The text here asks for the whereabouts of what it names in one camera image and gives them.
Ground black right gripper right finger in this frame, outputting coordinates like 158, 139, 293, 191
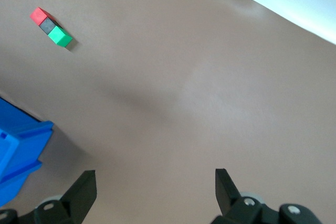
211, 168, 323, 224

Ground blue plastic storage bin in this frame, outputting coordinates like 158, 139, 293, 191
0, 97, 55, 207

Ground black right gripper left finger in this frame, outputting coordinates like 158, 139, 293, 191
0, 169, 98, 224

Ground black cube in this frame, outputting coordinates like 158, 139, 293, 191
39, 17, 63, 36

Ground green cube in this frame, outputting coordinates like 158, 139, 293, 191
47, 25, 74, 48

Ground red cube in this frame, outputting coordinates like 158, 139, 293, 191
29, 6, 53, 26

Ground brown table mat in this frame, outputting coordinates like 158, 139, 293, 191
0, 0, 336, 224

